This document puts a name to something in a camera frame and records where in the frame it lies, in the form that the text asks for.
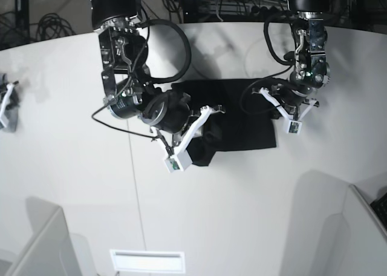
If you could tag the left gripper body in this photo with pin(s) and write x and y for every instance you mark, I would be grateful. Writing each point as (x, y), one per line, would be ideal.
(292, 100)

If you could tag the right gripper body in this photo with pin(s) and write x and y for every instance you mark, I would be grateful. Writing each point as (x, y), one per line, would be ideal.
(171, 111)

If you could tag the black T-shirt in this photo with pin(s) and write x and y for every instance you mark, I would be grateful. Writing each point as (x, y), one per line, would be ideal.
(238, 129)

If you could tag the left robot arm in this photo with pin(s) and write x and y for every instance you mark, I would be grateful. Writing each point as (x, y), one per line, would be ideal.
(308, 61)

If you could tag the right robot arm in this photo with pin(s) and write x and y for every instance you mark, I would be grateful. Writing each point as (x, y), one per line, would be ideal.
(129, 89)

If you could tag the white slotted panel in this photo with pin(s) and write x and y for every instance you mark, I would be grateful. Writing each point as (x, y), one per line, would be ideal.
(148, 261)

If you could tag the black keyboard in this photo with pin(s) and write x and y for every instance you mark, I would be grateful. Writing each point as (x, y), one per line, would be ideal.
(379, 207)

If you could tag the grey partition right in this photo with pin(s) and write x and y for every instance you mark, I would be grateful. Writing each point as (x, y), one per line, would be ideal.
(352, 242)

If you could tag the grey partition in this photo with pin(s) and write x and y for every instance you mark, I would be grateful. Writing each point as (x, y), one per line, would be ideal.
(352, 242)
(36, 240)

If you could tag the grey partition left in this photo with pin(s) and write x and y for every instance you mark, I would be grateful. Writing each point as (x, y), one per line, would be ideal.
(36, 240)

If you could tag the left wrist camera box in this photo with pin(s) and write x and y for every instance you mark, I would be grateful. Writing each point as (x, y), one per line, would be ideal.
(294, 127)

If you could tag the black stand post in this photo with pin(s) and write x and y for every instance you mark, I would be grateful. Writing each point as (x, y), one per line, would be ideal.
(22, 20)

